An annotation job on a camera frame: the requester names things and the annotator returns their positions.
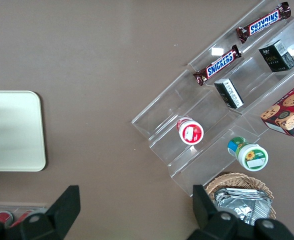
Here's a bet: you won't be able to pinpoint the light tan wicker basket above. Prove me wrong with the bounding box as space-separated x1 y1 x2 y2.
204 171 276 227

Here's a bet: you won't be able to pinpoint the clear acrylic stepped display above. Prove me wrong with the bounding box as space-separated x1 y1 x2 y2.
131 0 294 197

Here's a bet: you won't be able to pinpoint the silver foil packs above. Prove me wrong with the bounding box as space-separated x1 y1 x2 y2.
212 187 273 227

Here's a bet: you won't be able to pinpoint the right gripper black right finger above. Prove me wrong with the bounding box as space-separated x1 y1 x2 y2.
186 184 241 240

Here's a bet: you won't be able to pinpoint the green lid yoghurt cup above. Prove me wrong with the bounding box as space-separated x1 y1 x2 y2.
227 136 269 173

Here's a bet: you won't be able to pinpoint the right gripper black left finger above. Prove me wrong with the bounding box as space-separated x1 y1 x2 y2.
6 185 81 240

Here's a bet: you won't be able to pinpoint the clear acrylic bottle rack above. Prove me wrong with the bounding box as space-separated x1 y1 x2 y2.
0 200 48 224

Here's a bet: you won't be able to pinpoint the red lid yoghurt cup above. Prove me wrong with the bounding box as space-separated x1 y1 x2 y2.
175 116 205 146

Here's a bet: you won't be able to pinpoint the red cola bottle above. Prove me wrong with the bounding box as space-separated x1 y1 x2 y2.
0 210 14 224
11 209 36 227

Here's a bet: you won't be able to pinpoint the red plaid cookie box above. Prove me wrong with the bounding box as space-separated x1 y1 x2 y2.
259 79 294 138

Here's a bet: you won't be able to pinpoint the Snickers chocolate bar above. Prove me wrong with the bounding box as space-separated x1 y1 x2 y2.
235 1 292 45
192 44 243 87

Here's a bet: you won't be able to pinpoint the small black carton box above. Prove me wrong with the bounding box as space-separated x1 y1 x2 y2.
258 39 294 74
213 77 245 110

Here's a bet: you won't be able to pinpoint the cream rectangular serving tray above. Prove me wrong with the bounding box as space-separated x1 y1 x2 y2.
0 90 47 173

